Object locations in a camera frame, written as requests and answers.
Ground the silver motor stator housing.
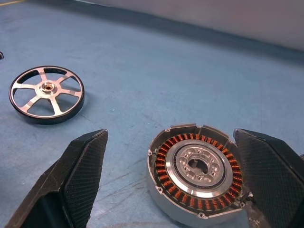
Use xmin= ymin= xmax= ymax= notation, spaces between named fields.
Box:
xmin=146 ymin=123 xmax=254 ymax=225

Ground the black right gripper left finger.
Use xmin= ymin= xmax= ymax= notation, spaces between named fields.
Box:
xmin=4 ymin=129 xmax=109 ymax=228

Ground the yellow tape strip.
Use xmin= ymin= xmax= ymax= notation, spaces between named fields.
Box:
xmin=0 ymin=0 xmax=26 ymax=7

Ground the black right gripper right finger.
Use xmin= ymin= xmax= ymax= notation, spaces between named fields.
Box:
xmin=234 ymin=128 xmax=304 ymax=228

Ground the spoked rotor wheel black rim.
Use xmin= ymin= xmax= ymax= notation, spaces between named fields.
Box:
xmin=9 ymin=66 xmax=86 ymax=125

